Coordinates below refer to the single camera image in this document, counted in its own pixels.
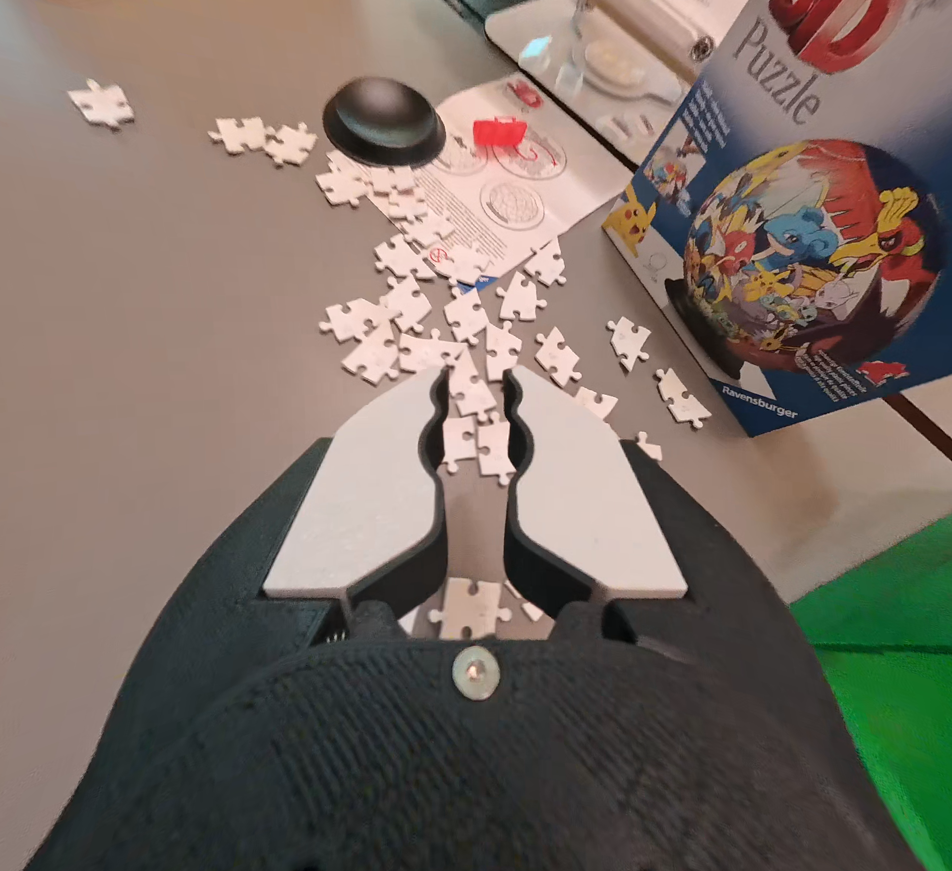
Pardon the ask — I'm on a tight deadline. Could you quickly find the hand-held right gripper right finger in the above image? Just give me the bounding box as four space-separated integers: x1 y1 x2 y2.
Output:
502 364 689 623

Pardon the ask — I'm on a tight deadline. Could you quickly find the red plastic piece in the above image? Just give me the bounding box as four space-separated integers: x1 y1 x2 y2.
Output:
472 114 531 151

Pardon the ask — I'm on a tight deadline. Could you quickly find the white instruction leaflet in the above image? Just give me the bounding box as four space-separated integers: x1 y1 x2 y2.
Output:
372 71 635 292

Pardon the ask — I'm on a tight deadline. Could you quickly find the pile of white puzzle pieces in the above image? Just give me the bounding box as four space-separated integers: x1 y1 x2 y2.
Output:
67 77 713 643

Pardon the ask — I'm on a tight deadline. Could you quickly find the green mat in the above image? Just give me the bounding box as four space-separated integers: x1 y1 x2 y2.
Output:
788 527 952 871

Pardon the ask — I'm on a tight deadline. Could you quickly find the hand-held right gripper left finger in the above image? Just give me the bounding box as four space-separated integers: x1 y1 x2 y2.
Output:
262 365 456 623

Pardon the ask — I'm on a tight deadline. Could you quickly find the black round ball stand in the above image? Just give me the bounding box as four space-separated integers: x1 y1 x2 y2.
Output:
322 75 447 168

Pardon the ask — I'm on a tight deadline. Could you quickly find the blue puzzle box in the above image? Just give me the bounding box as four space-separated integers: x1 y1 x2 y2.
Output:
601 0 952 438

